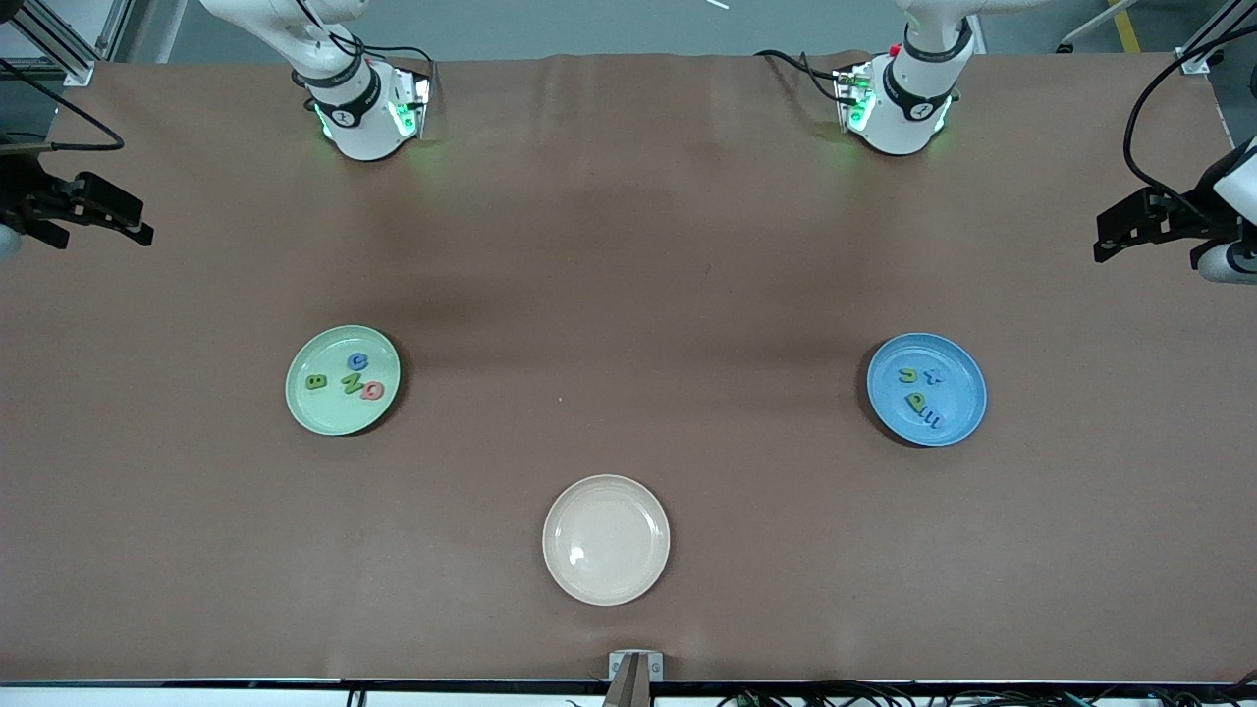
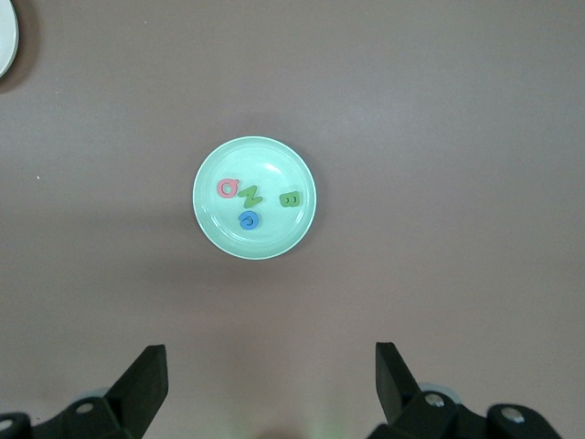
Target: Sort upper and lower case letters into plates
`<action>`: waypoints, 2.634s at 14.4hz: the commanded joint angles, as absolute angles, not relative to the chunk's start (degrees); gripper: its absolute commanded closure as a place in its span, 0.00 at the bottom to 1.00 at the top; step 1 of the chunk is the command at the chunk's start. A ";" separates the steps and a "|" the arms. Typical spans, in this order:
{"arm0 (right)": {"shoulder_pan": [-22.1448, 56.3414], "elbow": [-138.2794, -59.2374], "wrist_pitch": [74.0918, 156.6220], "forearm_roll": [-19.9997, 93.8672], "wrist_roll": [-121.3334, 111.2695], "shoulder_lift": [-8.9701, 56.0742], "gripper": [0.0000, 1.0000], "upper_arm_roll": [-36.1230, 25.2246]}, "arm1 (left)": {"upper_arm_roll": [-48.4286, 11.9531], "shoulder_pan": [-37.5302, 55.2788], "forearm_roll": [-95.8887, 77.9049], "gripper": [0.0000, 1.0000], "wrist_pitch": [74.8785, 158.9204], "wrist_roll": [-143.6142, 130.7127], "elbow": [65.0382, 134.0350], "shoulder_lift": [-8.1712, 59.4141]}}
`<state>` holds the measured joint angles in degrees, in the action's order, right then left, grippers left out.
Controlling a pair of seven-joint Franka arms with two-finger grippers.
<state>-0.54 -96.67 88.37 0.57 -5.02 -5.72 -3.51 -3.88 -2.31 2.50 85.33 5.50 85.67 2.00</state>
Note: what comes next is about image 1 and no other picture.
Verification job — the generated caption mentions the blue plate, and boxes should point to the blue plate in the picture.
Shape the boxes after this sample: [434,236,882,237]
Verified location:
[866,333,988,448]

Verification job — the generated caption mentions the green plate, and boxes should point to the green plate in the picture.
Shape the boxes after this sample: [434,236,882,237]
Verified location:
[285,325,402,437]

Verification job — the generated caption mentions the brown table mat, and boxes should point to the brown table mat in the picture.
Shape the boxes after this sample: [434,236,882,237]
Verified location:
[0,51,1257,685]

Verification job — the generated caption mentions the beige plate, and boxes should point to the beige plate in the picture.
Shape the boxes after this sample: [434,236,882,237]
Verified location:
[542,474,672,607]

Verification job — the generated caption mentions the aluminium frame profile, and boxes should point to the aluminium frame profile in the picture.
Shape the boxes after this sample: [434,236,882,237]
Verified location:
[95,0,136,62]
[0,0,97,87]
[1174,0,1257,76]

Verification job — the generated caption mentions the black right arm base cable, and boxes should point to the black right arm base cable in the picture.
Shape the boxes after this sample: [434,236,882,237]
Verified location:
[295,0,434,66]

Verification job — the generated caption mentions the black arm base cable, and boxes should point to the black arm base cable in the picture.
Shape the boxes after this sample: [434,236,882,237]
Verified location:
[754,47,847,104]
[295,0,434,66]

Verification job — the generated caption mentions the black left arm base cable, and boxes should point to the black left arm base cable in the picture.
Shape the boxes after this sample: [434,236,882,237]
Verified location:
[754,47,847,104]

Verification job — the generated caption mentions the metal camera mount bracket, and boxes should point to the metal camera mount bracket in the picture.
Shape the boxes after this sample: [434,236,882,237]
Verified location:
[604,651,665,707]

